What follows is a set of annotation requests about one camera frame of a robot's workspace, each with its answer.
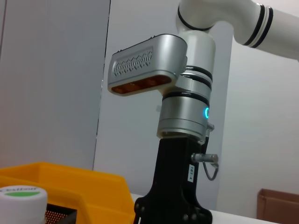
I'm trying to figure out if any clear green-label water bottle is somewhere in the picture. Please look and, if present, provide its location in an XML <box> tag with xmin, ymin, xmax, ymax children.
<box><xmin>0</xmin><ymin>185</ymin><xmax>49</xmax><ymax>224</ymax></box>

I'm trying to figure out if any brown cardboard box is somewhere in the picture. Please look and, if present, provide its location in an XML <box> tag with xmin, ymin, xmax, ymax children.
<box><xmin>256</xmin><ymin>188</ymin><xmax>299</xmax><ymax>221</ymax></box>

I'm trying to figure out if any grey right arm cable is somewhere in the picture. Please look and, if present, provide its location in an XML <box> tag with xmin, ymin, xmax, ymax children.
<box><xmin>191</xmin><ymin>123</ymin><xmax>220</xmax><ymax>182</ymax></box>

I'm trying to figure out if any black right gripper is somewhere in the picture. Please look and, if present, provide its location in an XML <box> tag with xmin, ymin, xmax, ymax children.
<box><xmin>134</xmin><ymin>137</ymin><xmax>213</xmax><ymax>224</ymax></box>

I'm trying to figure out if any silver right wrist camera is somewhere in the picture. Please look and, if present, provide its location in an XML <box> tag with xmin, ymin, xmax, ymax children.
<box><xmin>107</xmin><ymin>34</ymin><xmax>188</xmax><ymax>98</ymax></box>

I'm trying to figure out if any white partition panel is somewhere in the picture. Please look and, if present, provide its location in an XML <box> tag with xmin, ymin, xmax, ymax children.
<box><xmin>93</xmin><ymin>0</ymin><xmax>234</xmax><ymax>212</ymax></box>

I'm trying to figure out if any black mesh pen holder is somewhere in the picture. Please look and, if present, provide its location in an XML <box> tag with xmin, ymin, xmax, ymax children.
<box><xmin>45</xmin><ymin>203</ymin><xmax>78</xmax><ymax>224</ymax></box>

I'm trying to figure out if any yellow plastic storage bin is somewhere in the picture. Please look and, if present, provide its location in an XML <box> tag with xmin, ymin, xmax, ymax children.
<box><xmin>0</xmin><ymin>162</ymin><xmax>136</xmax><ymax>224</ymax></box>

